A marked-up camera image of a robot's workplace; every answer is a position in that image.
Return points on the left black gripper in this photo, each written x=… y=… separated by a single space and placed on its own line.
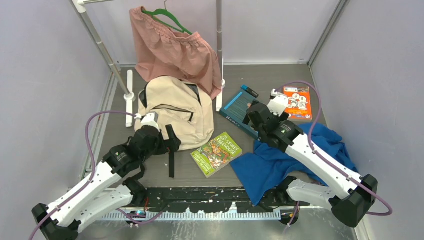
x=173 y=143

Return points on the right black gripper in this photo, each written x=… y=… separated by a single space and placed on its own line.
x=284 y=117

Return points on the orange comic paperback book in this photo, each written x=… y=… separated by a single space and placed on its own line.
x=299 y=103

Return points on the beige canvas backpack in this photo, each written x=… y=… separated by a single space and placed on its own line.
x=181 y=104

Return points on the green treehouse paperback book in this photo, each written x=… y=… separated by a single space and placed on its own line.
x=216 y=154

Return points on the dark blue hardcover book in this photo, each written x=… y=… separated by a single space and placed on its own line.
x=235 y=111

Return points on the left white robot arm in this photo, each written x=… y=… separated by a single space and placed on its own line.
x=113 y=184

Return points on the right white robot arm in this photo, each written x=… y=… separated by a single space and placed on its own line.
x=347 y=194

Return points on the blue cloth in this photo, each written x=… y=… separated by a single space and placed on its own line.
x=267 y=167

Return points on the blue black highlighter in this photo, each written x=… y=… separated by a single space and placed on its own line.
x=250 y=91

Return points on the pink cloth garment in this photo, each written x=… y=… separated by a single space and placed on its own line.
x=161 y=51

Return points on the white clothes rack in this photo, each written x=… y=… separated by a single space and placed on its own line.
x=127 y=86

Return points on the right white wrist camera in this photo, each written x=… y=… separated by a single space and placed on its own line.
x=278 y=103

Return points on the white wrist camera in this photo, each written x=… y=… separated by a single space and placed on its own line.
x=150 y=119
x=278 y=103

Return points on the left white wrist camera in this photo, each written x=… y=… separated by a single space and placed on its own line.
x=150 y=119

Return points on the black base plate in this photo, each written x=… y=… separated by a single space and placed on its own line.
x=209 y=200

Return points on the white slotted cable duct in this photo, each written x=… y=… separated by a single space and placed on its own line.
x=231 y=215

